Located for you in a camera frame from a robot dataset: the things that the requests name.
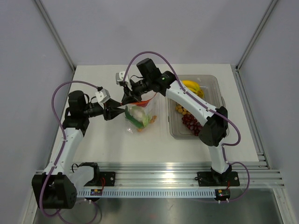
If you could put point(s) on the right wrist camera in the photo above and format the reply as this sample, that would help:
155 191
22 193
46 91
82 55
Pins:
122 79

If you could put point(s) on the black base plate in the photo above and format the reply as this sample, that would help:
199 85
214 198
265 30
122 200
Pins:
88 174
213 179

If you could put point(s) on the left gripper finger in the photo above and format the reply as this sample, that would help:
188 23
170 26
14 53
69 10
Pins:
112 103
113 113

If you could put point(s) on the right frame post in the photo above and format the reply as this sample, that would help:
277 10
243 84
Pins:
260 27

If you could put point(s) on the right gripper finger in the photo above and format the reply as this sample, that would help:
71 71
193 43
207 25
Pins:
130 98
127 91

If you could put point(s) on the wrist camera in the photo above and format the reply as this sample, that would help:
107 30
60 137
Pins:
122 79
102 96

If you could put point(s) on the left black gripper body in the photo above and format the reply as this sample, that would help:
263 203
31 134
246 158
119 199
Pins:
92 110

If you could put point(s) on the yellow banana bunch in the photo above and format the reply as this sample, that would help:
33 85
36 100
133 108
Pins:
194 87

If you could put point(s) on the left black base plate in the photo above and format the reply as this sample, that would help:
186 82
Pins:
88 174

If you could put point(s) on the red grape bunch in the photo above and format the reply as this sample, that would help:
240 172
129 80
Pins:
191 123

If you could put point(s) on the brown longan cluster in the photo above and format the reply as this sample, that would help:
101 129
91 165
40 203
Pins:
180 109

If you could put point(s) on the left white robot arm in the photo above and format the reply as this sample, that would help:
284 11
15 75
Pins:
55 187

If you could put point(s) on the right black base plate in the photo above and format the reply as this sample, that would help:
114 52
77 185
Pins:
213 179

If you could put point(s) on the clear plastic food bin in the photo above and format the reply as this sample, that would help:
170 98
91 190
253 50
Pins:
212 95

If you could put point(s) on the right small circuit board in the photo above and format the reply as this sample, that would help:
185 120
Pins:
222 193

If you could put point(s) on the clear zip top bag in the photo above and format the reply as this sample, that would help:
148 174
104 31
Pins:
152 108

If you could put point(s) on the left frame post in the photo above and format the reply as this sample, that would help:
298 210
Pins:
52 29

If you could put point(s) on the orange yellow pepper cluster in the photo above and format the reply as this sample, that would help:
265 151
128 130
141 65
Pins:
150 121

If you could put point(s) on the white cauliflower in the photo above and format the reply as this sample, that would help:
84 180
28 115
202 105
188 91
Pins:
140 114

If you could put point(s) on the frame post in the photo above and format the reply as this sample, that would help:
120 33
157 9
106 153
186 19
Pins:
260 27
52 29

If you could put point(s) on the white slotted cable duct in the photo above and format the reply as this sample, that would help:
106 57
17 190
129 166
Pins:
150 193

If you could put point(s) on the red chili pepper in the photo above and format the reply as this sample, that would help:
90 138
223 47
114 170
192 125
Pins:
142 103

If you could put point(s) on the aluminium rail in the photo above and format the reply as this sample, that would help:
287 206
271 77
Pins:
182 175

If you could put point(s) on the left small circuit board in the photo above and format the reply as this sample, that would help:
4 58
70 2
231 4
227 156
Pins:
96 192

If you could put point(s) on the small circuit board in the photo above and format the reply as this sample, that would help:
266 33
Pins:
222 193
96 192

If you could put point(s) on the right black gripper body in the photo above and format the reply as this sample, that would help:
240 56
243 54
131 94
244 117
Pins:
142 86

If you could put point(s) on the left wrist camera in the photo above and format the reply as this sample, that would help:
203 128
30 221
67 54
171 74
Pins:
102 96

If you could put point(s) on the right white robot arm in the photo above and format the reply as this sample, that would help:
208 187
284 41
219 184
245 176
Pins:
212 119

